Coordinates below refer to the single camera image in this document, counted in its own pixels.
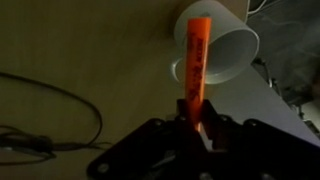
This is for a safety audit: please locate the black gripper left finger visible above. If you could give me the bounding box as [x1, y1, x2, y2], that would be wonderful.
[175, 99, 200, 147]

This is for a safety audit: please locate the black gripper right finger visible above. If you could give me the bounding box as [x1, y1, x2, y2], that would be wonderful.
[201, 100, 233, 150]

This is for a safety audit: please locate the orange marker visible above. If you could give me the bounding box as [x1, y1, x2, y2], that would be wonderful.
[185, 18, 211, 131]

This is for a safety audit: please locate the white ceramic mug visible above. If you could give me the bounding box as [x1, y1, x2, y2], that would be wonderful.
[173, 0, 260, 84]

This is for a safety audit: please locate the white cable under table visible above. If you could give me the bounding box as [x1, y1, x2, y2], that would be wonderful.
[245, 0, 268, 16]

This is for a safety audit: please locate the black cable bundle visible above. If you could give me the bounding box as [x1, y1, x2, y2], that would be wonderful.
[0, 71, 113, 166]

